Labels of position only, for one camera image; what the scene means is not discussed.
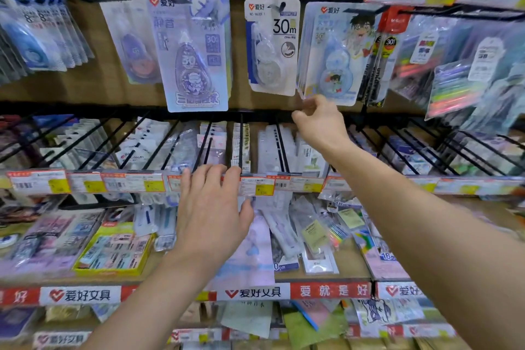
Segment person's left hand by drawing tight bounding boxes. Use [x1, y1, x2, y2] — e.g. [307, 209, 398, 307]
[171, 164, 255, 273]

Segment person's right hand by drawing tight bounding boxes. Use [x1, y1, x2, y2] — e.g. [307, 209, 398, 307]
[291, 94, 353, 159]

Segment blue cartoon tape pack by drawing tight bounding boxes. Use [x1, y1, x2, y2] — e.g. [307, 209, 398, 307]
[297, 2, 384, 107]

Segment white 30m pack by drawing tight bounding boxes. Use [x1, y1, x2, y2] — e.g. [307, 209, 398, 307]
[245, 0, 301, 97]

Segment purple correction tape packet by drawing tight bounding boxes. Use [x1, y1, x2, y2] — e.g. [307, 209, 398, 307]
[145, 0, 232, 113]

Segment bunch of blue correction tapes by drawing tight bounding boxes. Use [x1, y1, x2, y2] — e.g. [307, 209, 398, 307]
[0, 0, 95, 72]

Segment person's right forearm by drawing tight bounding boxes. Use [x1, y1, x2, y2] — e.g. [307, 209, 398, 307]
[328, 140, 525, 350]

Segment person's left forearm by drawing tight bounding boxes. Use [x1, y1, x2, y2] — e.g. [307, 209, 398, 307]
[81, 251, 222, 350]

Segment red shelf label strip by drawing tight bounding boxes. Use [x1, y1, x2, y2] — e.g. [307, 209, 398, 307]
[0, 282, 427, 307]

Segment pale lilac sheet pack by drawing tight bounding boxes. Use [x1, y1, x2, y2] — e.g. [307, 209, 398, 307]
[205, 214, 276, 290]

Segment rows of grey white packets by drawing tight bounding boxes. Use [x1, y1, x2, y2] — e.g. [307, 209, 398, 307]
[40, 118, 525, 177]

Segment small white blue box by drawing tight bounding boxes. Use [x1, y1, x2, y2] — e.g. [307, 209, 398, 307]
[134, 204, 159, 238]

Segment yellow sticky note packet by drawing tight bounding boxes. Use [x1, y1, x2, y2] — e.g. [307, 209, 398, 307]
[338, 207, 366, 231]
[301, 218, 329, 254]

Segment yellow eraser display box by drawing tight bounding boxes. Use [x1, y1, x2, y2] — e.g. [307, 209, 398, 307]
[73, 222, 156, 277]

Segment pale exercise book pack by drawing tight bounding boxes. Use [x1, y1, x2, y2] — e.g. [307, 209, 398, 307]
[219, 300, 273, 339]

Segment small rainbow marker packet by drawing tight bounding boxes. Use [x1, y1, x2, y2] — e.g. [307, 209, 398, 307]
[326, 220, 349, 249]

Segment row of colourful highlighter packets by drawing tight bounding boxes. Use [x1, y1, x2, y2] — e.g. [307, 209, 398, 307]
[389, 17, 485, 121]

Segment clear ruler packet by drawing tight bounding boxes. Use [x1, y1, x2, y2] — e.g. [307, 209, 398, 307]
[360, 218, 396, 263]

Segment pink blue notebook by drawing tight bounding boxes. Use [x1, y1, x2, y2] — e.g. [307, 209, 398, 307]
[291, 299, 341, 332]

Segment green paper pack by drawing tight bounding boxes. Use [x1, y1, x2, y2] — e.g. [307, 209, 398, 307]
[283, 308, 349, 349]

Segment pink sticky note pack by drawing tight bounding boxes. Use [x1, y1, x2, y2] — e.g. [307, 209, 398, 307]
[354, 230, 411, 281]

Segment pink eraser display box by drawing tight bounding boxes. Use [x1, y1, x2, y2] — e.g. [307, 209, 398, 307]
[0, 209, 106, 277]

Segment row of teal figure packets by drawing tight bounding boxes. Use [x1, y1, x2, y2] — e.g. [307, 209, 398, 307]
[459, 21, 525, 133]

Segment blue scissors packets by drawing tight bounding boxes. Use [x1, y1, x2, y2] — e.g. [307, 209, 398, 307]
[32, 115, 74, 129]

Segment cartoon sticker pack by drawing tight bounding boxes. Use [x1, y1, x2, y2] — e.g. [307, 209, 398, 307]
[352, 298, 425, 326]

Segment dark purple packet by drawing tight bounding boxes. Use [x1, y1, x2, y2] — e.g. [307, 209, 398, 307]
[0, 307, 38, 340]

